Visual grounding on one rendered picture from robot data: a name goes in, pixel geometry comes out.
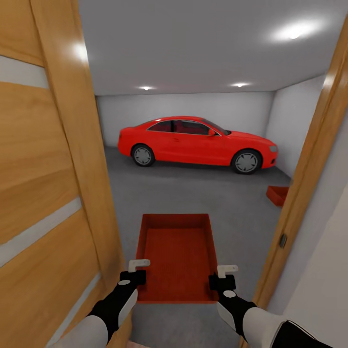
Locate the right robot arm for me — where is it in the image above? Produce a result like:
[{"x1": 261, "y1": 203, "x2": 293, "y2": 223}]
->
[{"x1": 208, "y1": 264, "x2": 332, "y2": 348}]

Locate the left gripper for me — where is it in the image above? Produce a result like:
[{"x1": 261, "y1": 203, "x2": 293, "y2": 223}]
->
[{"x1": 120, "y1": 270, "x2": 146, "y2": 286}]

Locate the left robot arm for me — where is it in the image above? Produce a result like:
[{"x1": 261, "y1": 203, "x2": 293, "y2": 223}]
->
[{"x1": 48, "y1": 259, "x2": 151, "y2": 348}]

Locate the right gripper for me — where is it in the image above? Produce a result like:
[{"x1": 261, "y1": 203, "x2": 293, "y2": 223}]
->
[{"x1": 208, "y1": 272, "x2": 236, "y2": 290}]

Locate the storage box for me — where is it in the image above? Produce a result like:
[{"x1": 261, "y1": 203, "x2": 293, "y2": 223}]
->
[
  {"x1": 266, "y1": 186, "x2": 289, "y2": 206},
  {"x1": 136, "y1": 213, "x2": 220, "y2": 304}
]

